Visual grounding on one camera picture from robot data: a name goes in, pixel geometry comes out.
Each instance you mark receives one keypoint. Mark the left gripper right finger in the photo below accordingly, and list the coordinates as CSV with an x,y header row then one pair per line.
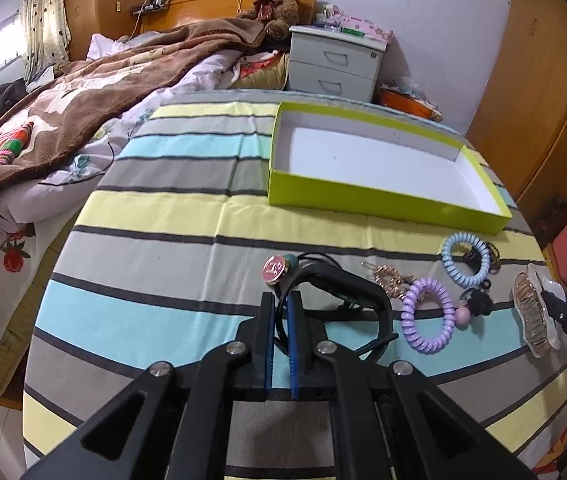
x,y
309,374

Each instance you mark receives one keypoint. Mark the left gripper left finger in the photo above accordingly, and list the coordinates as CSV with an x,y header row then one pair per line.
x,y
254,374

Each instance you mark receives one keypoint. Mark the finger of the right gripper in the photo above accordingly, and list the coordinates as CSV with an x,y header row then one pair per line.
x,y
556,307

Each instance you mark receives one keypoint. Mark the clear rose-gold hair claw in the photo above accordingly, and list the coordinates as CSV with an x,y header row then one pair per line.
x,y
539,330

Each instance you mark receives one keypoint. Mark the black smart watch band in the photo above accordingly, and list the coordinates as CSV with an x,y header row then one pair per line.
x,y
355,292

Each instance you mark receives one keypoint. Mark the rose-gold beaded hair clip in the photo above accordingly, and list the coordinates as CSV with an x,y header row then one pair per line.
x,y
394,284

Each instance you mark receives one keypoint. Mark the striped tablecloth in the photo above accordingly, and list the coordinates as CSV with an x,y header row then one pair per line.
x,y
164,263

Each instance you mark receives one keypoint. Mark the lime green shallow box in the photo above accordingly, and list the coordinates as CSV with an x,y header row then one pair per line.
x,y
323,157

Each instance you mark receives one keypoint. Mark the wooden door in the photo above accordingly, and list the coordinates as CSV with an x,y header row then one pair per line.
x,y
521,125

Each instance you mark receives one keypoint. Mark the orange basket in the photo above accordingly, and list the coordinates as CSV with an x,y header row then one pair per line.
x,y
409,101

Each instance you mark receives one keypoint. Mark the white floral duvet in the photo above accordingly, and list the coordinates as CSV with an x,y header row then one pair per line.
x,y
58,143

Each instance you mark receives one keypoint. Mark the grey drawer nightstand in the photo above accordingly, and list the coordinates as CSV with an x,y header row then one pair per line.
x,y
334,63

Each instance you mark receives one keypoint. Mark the brown fleece blanket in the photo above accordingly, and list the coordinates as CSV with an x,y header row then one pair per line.
x,y
68,111

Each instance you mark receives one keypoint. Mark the pink floral box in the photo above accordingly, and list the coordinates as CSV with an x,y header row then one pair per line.
x,y
360,27

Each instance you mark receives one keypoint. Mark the brown teddy bear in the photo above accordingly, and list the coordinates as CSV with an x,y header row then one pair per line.
x,y
277,16

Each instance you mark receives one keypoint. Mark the wooden headboard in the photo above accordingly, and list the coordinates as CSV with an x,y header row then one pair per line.
x,y
180,12

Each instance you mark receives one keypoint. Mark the dotted curtain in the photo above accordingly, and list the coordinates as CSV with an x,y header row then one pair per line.
x,y
47,35

